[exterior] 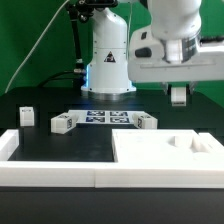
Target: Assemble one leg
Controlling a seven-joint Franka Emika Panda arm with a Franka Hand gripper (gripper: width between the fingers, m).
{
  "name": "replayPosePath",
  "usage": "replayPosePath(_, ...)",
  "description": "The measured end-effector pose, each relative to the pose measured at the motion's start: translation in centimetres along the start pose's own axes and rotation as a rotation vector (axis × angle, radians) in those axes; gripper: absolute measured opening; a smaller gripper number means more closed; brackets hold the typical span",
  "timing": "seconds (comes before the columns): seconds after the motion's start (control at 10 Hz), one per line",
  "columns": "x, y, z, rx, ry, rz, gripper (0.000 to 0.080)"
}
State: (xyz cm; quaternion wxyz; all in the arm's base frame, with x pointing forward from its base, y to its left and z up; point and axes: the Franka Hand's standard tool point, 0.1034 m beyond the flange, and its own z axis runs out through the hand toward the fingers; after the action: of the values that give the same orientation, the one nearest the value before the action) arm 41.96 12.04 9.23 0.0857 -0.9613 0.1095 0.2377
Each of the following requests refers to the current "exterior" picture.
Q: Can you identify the white cable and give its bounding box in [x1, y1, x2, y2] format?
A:
[4, 0, 72, 95]

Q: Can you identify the white square tabletop part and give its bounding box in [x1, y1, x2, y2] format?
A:
[112, 129, 224, 164]

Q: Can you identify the apriltag base sheet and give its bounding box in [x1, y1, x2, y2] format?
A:
[69, 110, 143, 125]

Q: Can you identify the white u-shaped obstacle fence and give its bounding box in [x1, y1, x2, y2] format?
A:
[0, 129, 224, 188]

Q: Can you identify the black cable bundle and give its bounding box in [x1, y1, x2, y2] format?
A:
[36, 3, 88, 89]

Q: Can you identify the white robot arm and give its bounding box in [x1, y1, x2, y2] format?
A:
[66, 0, 224, 96]

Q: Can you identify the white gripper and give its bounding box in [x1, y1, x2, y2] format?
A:
[128, 28, 224, 96]

